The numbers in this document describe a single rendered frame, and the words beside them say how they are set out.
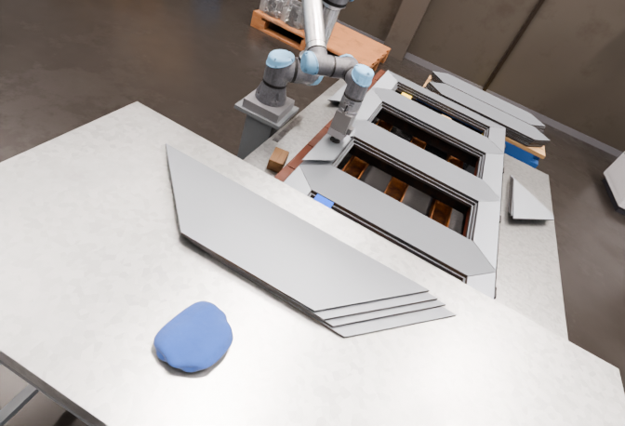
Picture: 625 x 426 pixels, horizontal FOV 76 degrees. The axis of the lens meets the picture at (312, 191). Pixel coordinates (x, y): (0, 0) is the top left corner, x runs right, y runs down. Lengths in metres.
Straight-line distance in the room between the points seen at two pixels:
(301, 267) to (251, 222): 0.14
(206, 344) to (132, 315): 0.13
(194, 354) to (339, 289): 0.29
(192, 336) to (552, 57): 5.36
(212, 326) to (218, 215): 0.25
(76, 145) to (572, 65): 5.36
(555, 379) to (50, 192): 1.05
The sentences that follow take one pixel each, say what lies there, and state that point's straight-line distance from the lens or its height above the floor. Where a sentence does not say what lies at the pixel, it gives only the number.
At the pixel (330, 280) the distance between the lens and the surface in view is 0.80.
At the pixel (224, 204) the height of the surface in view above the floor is 1.07.
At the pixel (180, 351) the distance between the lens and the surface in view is 0.67.
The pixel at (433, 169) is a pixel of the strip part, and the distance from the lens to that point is 1.74.
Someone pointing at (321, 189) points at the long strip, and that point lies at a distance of 1.34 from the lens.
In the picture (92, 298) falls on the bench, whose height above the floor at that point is 1.05.
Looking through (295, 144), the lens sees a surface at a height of 0.68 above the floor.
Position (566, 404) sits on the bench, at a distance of 0.99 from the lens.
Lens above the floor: 1.67
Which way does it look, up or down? 39 degrees down
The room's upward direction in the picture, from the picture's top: 23 degrees clockwise
